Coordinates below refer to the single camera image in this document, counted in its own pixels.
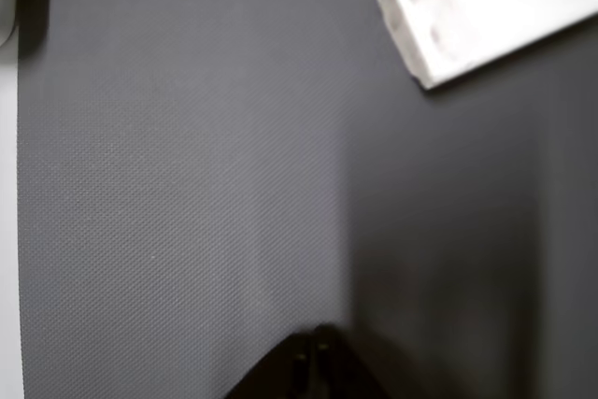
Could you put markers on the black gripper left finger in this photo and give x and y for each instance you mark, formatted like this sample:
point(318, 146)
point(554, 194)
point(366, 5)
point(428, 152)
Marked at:
point(285, 371)

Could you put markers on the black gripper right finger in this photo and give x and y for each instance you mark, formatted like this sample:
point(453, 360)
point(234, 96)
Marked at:
point(341, 371)

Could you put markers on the white eraser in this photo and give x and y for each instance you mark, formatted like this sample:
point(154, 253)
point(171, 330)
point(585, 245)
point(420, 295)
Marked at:
point(481, 11)

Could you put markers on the grey textured mat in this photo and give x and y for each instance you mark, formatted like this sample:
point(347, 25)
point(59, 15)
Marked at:
point(187, 184)

